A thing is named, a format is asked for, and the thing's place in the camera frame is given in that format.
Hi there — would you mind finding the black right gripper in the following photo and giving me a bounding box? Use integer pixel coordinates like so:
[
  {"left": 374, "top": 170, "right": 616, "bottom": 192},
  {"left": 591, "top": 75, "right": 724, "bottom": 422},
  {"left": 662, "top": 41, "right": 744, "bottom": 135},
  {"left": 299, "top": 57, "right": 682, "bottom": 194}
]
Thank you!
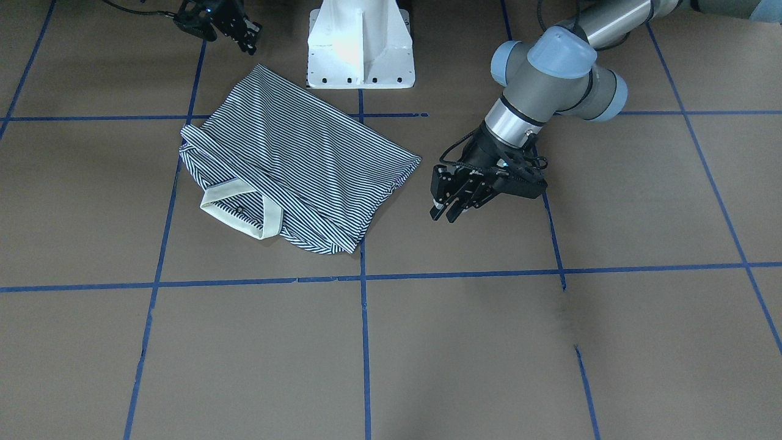
[{"left": 173, "top": 1, "right": 262, "bottom": 56}]

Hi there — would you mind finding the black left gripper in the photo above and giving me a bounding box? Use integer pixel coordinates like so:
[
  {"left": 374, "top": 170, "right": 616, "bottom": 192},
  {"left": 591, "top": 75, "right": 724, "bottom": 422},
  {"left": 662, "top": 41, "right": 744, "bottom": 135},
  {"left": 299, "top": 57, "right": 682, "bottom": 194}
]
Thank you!
[{"left": 429, "top": 125, "right": 548, "bottom": 223}]

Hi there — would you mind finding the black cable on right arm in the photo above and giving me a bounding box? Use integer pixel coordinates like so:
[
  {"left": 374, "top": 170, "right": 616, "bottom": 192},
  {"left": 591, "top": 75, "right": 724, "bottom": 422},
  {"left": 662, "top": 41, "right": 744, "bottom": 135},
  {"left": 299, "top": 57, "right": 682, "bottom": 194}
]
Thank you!
[{"left": 101, "top": 0, "right": 184, "bottom": 19}]

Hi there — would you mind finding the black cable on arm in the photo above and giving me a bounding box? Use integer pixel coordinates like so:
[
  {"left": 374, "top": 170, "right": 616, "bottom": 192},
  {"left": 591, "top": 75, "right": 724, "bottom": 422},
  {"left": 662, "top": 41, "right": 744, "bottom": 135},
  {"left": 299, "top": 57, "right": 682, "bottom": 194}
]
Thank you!
[
  {"left": 440, "top": 125, "right": 548, "bottom": 172},
  {"left": 101, "top": 0, "right": 184, "bottom": 19}
]

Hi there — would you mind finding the white mounting pedestal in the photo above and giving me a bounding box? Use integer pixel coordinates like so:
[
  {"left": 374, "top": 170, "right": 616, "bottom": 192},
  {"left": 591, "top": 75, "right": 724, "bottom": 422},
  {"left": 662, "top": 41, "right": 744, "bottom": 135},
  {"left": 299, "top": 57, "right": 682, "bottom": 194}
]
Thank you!
[{"left": 305, "top": 1, "right": 416, "bottom": 89}]

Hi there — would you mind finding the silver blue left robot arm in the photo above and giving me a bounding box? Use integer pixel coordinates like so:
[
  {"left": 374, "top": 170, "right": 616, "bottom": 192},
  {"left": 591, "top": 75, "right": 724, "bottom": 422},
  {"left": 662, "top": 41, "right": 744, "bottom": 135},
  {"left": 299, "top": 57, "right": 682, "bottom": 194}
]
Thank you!
[{"left": 430, "top": 1, "right": 780, "bottom": 222}]

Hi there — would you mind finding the blue white striped polo shirt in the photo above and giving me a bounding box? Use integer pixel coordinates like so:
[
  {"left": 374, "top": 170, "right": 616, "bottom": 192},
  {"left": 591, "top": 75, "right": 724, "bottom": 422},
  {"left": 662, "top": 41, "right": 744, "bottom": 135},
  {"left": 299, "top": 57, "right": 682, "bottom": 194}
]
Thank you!
[{"left": 179, "top": 64, "right": 421, "bottom": 254}]

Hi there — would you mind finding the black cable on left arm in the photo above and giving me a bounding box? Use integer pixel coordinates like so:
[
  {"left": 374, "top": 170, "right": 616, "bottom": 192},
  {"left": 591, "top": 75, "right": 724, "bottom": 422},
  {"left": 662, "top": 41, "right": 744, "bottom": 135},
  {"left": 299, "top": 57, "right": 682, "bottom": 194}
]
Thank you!
[{"left": 440, "top": 125, "right": 548, "bottom": 172}]

